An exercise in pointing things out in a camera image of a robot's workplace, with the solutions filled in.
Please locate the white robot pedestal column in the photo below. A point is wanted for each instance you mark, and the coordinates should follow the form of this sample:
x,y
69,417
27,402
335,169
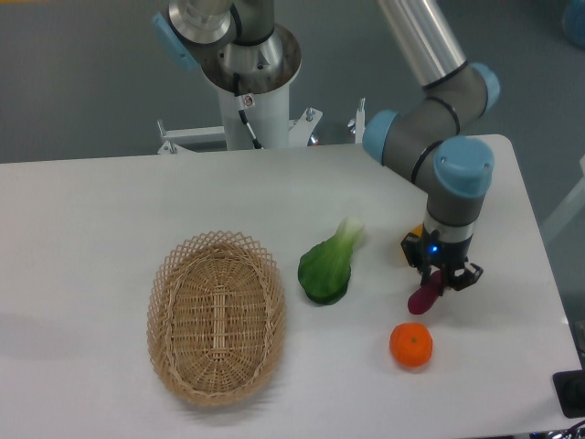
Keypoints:
x,y
267,114

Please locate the oval woven wicker basket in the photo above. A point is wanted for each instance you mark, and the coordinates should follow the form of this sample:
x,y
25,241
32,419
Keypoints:
x,y
216,319

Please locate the purple sweet potato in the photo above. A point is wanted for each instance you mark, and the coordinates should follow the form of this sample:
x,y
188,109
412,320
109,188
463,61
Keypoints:
x,y
424,298

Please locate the yellow mango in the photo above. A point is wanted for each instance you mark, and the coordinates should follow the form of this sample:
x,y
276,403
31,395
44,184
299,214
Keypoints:
x,y
412,247

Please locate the orange tangerine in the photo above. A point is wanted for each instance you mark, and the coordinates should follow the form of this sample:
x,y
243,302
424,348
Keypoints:
x,y
411,344

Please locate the black device at table edge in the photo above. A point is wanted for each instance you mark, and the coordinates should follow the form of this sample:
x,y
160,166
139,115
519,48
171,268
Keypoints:
x,y
569,387

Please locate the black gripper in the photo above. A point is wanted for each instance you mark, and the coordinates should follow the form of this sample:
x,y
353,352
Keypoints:
x,y
426,251

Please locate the green bok choy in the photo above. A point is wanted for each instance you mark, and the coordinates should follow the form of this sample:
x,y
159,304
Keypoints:
x,y
324,271

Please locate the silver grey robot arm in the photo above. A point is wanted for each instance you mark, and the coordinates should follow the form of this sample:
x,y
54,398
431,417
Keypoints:
x,y
248,57

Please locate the white metal mounting frame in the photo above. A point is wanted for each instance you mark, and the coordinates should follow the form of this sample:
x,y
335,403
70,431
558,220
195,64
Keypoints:
x,y
301,132

